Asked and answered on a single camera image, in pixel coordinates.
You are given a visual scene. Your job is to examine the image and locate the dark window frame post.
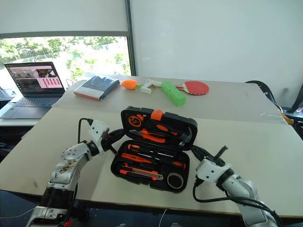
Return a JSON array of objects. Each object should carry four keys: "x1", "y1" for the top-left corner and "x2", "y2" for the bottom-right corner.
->
[{"x1": 125, "y1": 0, "x2": 137, "y2": 77}]

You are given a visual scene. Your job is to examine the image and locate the orange voltage tester pen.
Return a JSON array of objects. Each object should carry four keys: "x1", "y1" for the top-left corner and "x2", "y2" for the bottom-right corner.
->
[{"x1": 121, "y1": 153, "x2": 152, "y2": 164}]

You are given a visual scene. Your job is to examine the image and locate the black plastic tool case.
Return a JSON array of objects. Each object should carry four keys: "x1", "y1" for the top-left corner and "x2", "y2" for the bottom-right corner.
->
[{"x1": 110, "y1": 106, "x2": 198, "y2": 194}]

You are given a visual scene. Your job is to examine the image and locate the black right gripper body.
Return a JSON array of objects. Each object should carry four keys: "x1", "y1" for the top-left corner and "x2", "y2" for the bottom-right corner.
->
[{"x1": 207, "y1": 146, "x2": 229, "y2": 166}]

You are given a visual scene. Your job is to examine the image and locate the open black laptop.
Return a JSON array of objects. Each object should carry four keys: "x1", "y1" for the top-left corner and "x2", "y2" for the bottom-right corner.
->
[{"x1": 0, "y1": 61, "x2": 66, "y2": 120}]

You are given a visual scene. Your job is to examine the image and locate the black orange tape measure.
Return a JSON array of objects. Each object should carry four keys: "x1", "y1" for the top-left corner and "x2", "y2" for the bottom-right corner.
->
[{"x1": 127, "y1": 114, "x2": 144, "y2": 130}]

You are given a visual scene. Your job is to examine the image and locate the red table tennis paddle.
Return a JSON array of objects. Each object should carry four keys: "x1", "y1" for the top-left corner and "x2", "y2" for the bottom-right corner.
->
[{"x1": 176, "y1": 81, "x2": 210, "y2": 96}]

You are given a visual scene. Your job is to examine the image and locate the orange ball toy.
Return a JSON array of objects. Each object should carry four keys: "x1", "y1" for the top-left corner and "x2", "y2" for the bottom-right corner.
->
[{"x1": 121, "y1": 79, "x2": 139, "y2": 91}]

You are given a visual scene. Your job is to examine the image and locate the claw hammer orange black handle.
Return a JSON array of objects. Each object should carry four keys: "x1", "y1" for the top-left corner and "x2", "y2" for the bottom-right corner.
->
[{"x1": 155, "y1": 123, "x2": 194, "y2": 147}]

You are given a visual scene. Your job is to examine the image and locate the black strap orange end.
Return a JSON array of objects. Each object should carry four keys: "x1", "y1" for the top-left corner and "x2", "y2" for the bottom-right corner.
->
[{"x1": 245, "y1": 80, "x2": 294, "y2": 125}]

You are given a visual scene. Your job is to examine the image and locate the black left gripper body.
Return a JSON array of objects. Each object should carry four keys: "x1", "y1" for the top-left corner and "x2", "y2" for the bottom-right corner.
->
[{"x1": 101, "y1": 129, "x2": 117, "y2": 152}]

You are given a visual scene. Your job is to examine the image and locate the thin white cable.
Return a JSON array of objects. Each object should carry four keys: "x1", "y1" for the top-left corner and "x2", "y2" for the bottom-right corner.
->
[{"x1": 159, "y1": 209, "x2": 168, "y2": 227}]

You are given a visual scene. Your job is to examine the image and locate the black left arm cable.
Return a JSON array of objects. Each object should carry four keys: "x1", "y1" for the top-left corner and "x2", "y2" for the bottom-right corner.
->
[{"x1": 78, "y1": 117, "x2": 95, "y2": 145}]

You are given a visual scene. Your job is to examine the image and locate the red white black book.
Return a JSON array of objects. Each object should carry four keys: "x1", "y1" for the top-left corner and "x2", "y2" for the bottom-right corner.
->
[{"x1": 73, "y1": 75, "x2": 121, "y2": 102}]

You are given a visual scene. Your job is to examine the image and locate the slim metal screwdriver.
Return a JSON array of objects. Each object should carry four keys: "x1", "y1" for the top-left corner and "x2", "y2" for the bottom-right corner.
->
[{"x1": 142, "y1": 150, "x2": 177, "y2": 158}]

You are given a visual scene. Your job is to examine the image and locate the white plastic spray gun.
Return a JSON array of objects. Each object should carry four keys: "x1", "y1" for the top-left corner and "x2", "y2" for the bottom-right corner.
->
[{"x1": 136, "y1": 79, "x2": 163, "y2": 94}]

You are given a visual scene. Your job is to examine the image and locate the orange utility knife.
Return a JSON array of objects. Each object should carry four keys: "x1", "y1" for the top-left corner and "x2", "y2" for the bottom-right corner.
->
[{"x1": 119, "y1": 169, "x2": 164, "y2": 182}]

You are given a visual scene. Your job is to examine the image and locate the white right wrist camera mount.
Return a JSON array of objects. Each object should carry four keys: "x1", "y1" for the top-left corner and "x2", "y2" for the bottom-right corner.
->
[{"x1": 196, "y1": 158, "x2": 234, "y2": 183}]

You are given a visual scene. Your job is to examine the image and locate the green plastic block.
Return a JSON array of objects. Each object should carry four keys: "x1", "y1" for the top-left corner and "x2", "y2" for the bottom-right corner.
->
[{"x1": 161, "y1": 81, "x2": 187, "y2": 107}]

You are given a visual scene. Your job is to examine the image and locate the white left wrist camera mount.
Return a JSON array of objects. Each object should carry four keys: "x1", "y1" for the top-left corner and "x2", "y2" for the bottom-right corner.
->
[{"x1": 89, "y1": 120, "x2": 110, "y2": 155}]

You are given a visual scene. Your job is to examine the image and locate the orange black handled screwdriver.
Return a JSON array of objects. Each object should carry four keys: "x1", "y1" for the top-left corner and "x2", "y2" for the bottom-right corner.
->
[{"x1": 127, "y1": 143, "x2": 157, "y2": 154}]

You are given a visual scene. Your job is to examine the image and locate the orange handled pliers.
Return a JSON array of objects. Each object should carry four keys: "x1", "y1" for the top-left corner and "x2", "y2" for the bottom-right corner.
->
[{"x1": 133, "y1": 128, "x2": 167, "y2": 144}]

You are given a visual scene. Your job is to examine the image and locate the black office chair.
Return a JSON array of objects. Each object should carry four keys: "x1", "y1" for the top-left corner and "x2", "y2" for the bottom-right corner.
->
[{"x1": 281, "y1": 82, "x2": 303, "y2": 120}]

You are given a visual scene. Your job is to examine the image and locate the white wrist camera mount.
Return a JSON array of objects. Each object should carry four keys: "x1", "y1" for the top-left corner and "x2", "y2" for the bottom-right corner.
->
[
  {"x1": 196, "y1": 158, "x2": 234, "y2": 183},
  {"x1": 89, "y1": 120, "x2": 110, "y2": 155}
]

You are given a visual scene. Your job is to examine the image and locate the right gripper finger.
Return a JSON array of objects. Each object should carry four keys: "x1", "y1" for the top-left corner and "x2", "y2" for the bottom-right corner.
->
[
  {"x1": 193, "y1": 151, "x2": 209, "y2": 164},
  {"x1": 193, "y1": 145, "x2": 214, "y2": 158}
]

